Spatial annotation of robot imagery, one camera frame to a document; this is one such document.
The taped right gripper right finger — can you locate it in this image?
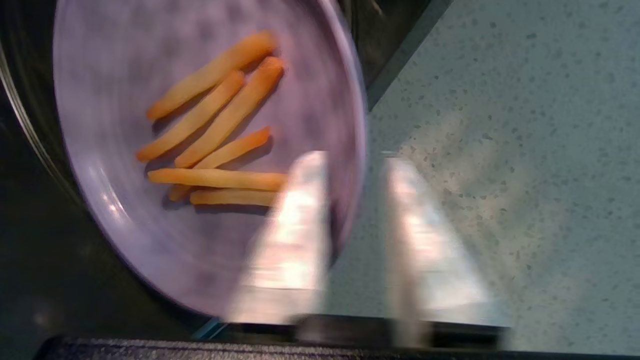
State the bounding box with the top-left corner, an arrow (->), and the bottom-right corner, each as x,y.
382,156 -> 493,347

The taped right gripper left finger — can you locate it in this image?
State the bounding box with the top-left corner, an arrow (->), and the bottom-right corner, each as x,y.
227,150 -> 332,325

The purple plate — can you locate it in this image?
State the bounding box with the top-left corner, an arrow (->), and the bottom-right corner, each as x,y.
52,0 -> 369,319

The silver microwave oven body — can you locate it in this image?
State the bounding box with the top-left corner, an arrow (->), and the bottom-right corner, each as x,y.
0,0 -> 453,346

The orange french fry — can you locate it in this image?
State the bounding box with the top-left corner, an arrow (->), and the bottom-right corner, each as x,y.
168,126 -> 273,202
146,31 -> 277,122
174,56 -> 285,169
189,188 -> 279,207
147,168 -> 290,192
135,69 -> 246,163

